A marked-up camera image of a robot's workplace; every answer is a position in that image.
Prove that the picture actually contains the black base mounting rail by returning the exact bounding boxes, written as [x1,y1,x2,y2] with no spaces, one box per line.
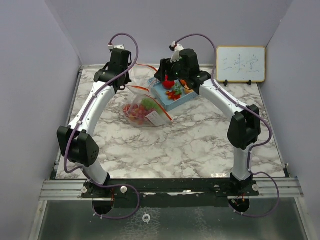
[81,178,259,209]

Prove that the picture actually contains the small whiteboard wooden frame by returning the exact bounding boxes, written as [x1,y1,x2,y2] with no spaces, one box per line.
[215,45,267,83]

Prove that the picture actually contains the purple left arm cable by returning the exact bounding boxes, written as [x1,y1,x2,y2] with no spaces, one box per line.
[63,32,140,175]

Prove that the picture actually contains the peach fruit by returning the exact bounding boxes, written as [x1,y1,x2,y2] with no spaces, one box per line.
[183,84,193,95]

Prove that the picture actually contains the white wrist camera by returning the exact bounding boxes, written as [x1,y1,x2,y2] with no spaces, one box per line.
[107,43,125,52]
[169,41,184,63]

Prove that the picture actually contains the orange fruit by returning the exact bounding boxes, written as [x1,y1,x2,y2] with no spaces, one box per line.
[179,79,188,87]

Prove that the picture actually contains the clear zip bag orange zipper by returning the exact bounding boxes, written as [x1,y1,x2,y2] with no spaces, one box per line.
[121,95,172,128]

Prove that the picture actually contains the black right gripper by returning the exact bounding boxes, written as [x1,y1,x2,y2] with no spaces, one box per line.
[154,56,188,83]

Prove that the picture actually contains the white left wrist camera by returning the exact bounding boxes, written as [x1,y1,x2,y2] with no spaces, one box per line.
[107,43,125,52]

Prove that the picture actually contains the green grape bunch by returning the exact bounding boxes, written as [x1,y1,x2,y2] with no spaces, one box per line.
[140,97,162,112]

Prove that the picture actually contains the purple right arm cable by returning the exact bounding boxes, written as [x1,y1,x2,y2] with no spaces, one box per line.
[171,34,280,218]

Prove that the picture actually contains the red strawberry bunch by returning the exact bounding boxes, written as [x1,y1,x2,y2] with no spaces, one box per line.
[122,104,133,117]

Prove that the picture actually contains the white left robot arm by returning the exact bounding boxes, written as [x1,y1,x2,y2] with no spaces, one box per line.
[57,45,132,198]

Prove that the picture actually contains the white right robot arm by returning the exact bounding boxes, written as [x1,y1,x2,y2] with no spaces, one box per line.
[154,48,261,196]

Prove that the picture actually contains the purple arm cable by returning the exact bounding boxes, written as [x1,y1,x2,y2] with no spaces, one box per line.
[63,32,140,175]
[171,34,280,218]

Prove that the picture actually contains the red apple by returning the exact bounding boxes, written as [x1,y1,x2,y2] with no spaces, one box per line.
[161,80,175,90]

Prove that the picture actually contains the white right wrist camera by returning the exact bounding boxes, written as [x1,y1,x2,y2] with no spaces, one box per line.
[169,41,184,63]

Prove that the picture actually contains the blue plastic basket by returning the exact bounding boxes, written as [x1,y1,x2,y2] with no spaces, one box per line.
[147,77,198,112]

